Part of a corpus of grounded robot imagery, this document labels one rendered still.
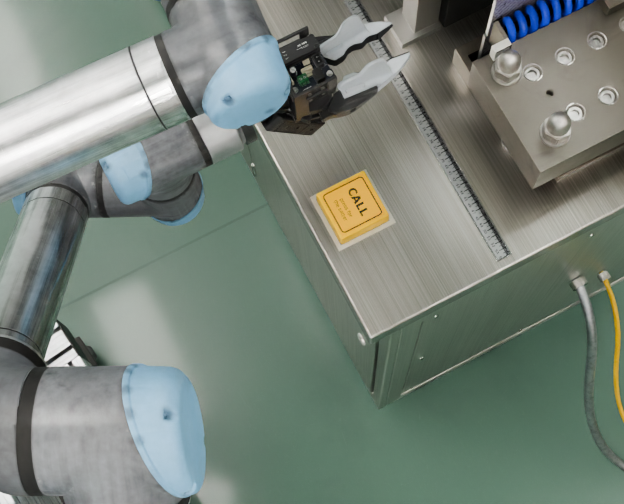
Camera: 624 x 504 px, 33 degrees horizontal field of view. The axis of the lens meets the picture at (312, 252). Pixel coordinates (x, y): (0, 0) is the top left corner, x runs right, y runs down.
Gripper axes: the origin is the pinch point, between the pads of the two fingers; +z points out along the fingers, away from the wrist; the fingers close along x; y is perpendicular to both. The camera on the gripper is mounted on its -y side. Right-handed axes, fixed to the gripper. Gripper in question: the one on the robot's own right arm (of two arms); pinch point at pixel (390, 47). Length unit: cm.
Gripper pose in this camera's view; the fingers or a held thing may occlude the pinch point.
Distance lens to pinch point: 124.4
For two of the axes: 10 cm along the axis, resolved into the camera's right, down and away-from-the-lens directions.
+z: 8.9, -4.5, 0.9
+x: -4.6, -8.5, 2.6
